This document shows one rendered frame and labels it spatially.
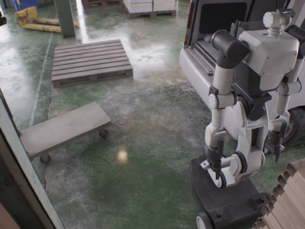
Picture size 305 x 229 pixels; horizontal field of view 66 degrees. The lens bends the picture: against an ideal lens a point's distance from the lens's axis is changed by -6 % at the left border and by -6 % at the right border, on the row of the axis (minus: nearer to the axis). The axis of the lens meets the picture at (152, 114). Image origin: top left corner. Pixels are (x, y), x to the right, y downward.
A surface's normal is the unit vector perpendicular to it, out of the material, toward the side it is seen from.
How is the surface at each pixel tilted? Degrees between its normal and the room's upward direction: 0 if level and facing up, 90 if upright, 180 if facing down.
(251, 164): 66
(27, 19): 90
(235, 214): 0
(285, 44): 45
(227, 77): 90
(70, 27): 90
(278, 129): 79
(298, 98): 90
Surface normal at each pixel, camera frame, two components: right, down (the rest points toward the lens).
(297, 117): 0.25, 0.65
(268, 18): -0.96, 0.18
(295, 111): 0.27, 0.31
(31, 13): 0.93, 0.23
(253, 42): -0.63, -0.46
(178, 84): 0.00, -0.77
